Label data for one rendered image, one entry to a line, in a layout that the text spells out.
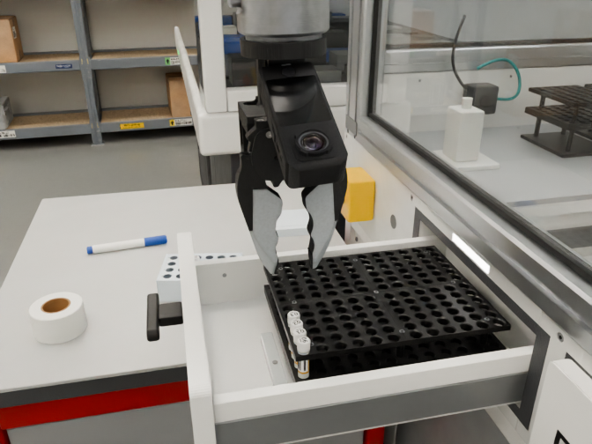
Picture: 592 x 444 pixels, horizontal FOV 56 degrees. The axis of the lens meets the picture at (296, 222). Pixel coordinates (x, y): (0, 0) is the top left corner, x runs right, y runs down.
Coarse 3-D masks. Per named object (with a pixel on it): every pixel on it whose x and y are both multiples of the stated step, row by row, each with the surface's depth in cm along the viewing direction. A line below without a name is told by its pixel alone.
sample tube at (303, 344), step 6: (300, 342) 52; (306, 342) 52; (300, 348) 52; (306, 348) 52; (306, 354) 52; (306, 360) 52; (300, 366) 53; (306, 366) 53; (300, 372) 53; (306, 372) 53
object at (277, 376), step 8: (264, 336) 63; (272, 336) 63; (264, 344) 62; (272, 344) 62; (264, 352) 61; (272, 352) 60; (272, 360) 59; (280, 360) 59; (272, 368) 58; (280, 368) 58; (272, 376) 57; (280, 376) 57; (272, 384) 57; (280, 384) 56
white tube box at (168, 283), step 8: (168, 256) 90; (176, 256) 90; (200, 256) 90; (208, 256) 90; (216, 256) 90; (224, 256) 90; (232, 256) 91; (168, 264) 88; (176, 264) 88; (160, 272) 85; (168, 272) 85; (176, 272) 85; (160, 280) 83; (168, 280) 83; (176, 280) 83; (160, 288) 84; (168, 288) 84; (176, 288) 84; (160, 296) 84; (168, 296) 85; (176, 296) 85
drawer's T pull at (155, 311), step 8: (152, 296) 59; (152, 304) 57; (160, 304) 58; (168, 304) 58; (176, 304) 58; (152, 312) 56; (160, 312) 56; (168, 312) 56; (176, 312) 56; (152, 320) 55; (160, 320) 55; (168, 320) 56; (176, 320) 56; (152, 328) 54; (152, 336) 53
